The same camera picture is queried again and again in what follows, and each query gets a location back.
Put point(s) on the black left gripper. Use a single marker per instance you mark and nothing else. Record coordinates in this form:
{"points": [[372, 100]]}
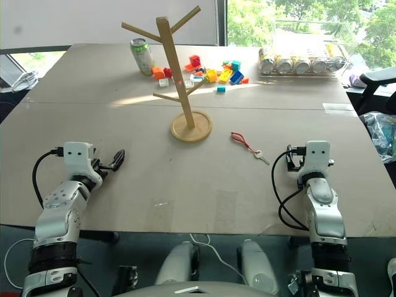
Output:
{"points": [[100, 168]]}

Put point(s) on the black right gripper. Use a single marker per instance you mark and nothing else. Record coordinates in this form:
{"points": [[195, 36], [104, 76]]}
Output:
{"points": [[294, 165]]}

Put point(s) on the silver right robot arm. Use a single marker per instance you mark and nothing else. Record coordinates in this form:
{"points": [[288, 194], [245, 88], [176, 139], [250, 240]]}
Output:
{"points": [[325, 222]]}

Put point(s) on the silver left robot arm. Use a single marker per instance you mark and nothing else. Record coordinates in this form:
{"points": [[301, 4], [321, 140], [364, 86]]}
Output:
{"points": [[55, 222]]}

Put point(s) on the clear plastic can tray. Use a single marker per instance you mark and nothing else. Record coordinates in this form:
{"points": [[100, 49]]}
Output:
{"points": [[297, 75]]}

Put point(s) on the small orange toy block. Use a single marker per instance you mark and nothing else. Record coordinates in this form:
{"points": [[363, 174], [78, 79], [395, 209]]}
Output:
{"points": [[245, 80]]}

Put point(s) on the silver drink can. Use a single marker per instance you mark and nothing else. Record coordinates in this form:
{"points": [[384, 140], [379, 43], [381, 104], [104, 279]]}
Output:
{"points": [[335, 63], [285, 65], [268, 65], [318, 66], [302, 66]]}

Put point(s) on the wooden tree-shaped hanging rack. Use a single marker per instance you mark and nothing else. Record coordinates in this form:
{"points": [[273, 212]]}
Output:
{"points": [[185, 102]]}

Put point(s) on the small cyan toy block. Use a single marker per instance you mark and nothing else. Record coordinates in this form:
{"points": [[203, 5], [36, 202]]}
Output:
{"points": [[221, 89]]}

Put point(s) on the clear white toy block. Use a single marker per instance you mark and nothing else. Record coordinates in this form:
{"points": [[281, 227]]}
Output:
{"points": [[189, 83], [163, 83]]}

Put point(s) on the clear plastic bag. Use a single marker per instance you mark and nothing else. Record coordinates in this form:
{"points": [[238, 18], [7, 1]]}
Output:
{"points": [[382, 133]]}

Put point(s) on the purple cloth item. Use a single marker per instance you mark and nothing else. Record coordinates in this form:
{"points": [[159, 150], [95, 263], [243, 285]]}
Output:
{"points": [[355, 81]]}

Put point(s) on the yellow toy block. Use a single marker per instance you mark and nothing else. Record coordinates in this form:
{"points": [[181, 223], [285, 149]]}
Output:
{"points": [[212, 75], [226, 76]]}

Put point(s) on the red toy block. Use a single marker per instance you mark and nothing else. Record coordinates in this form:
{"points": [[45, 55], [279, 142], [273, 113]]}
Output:
{"points": [[167, 72]]}

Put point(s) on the black office chair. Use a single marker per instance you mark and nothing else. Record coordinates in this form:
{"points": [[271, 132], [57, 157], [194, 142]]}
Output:
{"points": [[377, 89]]}

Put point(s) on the green drink can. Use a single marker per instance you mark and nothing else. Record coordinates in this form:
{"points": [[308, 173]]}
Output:
{"points": [[143, 58]]}

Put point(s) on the white rounded robot leg shell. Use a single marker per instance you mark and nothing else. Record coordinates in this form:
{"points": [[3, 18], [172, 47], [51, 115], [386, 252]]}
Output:
{"points": [[258, 266], [176, 263]]}

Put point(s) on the orange and white toy block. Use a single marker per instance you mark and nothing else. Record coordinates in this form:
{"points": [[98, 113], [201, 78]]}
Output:
{"points": [[198, 76]]}

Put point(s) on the small blue toy block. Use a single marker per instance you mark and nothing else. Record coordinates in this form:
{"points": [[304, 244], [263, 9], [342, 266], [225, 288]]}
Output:
{"points": [[200, 70]]}

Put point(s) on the white bundled cloth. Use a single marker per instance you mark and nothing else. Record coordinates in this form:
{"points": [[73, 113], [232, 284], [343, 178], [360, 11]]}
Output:
{"points": [[24, 81]]}

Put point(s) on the orange-red toy block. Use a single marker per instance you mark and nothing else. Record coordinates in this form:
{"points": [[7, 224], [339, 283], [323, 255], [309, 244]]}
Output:
{"points": [[194, 62]]}

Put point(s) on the white roller blind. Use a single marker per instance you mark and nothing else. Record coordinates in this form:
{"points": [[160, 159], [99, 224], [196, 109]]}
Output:
{"points": [[108, 21]]}

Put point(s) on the grey robot torso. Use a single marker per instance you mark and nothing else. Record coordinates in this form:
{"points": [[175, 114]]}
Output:
{"points": [[185, 290]]}

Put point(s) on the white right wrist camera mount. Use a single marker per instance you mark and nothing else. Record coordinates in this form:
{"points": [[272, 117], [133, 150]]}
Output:
{"points": [[317, 154]]}

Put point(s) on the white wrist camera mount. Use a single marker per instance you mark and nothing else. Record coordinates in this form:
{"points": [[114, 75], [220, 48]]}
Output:
{"points": [[317, 154], [77, 157]]}

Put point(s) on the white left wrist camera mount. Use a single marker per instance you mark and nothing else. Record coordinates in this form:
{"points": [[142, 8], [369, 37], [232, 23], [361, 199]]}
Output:
{"points": [[77, 157]]}

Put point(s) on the dark window frame post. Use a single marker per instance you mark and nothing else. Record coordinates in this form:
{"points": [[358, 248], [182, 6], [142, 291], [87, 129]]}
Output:
{"points": [[221, 21]]}

